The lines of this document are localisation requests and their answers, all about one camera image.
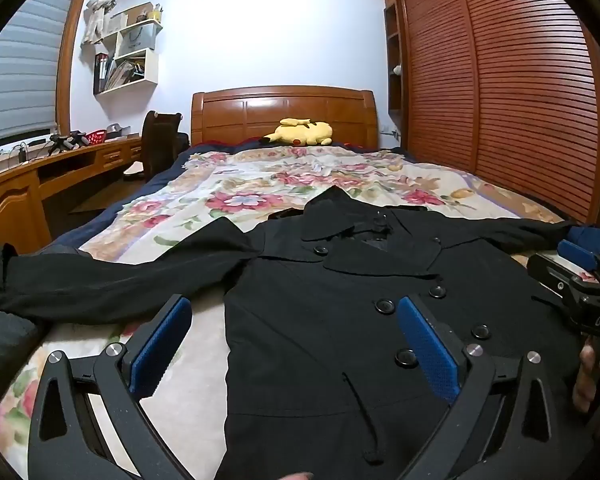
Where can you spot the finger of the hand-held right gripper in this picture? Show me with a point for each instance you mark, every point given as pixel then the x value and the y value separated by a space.
pixel 577 254
pixel 552 275

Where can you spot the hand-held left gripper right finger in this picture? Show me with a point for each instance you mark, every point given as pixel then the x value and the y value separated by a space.
pixel 427 350

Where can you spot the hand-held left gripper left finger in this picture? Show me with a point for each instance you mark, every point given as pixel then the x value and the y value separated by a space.
pixel 162 347

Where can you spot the black coat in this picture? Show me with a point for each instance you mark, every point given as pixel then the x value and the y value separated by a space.
pixel 305 335

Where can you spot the person's right hand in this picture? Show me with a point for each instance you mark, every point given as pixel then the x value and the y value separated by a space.
pixel 586 382

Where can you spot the dark blue cloth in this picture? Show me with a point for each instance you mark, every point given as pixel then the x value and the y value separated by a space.
pixel 592 236

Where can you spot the dark grey cloth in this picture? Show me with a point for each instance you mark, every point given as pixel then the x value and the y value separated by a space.
pixel 5 355

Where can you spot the floral blanket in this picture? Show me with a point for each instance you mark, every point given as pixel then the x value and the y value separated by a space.
pixel 240 195

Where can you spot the wooden louvered wardrobe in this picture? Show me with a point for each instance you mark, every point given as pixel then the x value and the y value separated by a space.
pixel 505 85

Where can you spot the dark chair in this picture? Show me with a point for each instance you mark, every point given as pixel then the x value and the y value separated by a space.
pixel 157 145

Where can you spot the wooden desk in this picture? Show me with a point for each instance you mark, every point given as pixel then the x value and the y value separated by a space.
pixel 10 210

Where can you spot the red basket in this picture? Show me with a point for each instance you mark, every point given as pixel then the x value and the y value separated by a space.
pixel 96 137

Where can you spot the grey tape dispenser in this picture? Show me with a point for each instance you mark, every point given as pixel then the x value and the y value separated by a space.
pixel 116 130

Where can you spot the black device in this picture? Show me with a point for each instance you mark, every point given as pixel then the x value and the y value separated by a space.
pixel 67 141

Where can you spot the wooden open shelf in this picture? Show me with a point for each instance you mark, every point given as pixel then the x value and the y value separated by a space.
pixel 391 95

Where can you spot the wooden headboard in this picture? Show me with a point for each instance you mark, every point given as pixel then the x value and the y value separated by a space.
pixel 240 115

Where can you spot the yellow plush toy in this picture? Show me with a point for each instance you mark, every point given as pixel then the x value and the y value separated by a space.
pixel 305 132

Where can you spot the small white figure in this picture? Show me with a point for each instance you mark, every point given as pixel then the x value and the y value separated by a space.
pixel 396 70

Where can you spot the row of books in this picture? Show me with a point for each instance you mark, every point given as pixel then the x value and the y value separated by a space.
pixel 122 72

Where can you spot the grey paper bag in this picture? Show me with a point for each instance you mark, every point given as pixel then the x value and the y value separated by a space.
pixel 137 40

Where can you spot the grey window blind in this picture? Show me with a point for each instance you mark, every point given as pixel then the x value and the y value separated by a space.
pixel 20 60

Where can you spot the cardboard box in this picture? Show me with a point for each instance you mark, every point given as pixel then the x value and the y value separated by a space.
pixel 137 14

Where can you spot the white hanging bouquet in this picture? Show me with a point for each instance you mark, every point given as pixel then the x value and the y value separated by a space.
pixel 100 15

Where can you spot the wall socket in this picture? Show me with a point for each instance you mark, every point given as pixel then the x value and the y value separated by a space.
pixel 390 132

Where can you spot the white wall shelf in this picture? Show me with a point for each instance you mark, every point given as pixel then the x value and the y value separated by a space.
pixel 147 67

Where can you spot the wooden window frame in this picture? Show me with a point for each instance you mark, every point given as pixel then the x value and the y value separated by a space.
pixel 67 60

